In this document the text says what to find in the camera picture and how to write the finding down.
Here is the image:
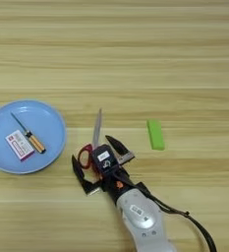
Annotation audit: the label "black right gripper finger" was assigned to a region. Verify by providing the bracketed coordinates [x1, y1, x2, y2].
[104, 134, 136, 165]
[71, 154, 102, 197]

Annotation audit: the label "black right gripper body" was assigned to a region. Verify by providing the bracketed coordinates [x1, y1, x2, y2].
[99, 164, 136, 205]

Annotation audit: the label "red handled scissors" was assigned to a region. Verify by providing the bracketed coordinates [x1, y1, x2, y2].
[77, 107, 103, 173]

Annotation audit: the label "round light blue plate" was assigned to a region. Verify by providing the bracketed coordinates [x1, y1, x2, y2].
[0, 99, 68, 175]

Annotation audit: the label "white and red small box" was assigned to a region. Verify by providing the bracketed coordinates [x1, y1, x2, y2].
[4, 129, 36, 162]

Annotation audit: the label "black box with white label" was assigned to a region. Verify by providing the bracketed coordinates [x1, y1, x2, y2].
[90, 144, 118, 170]

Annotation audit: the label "green rectangular block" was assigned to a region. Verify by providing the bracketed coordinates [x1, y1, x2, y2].
[146, 118, 166, 152]

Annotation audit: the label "orange handled screwdriver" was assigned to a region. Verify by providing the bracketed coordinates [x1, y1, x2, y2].
[10, 111, 47, 155]

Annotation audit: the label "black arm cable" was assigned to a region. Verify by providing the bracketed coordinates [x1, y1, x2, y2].
[136, 181, 218, 252]

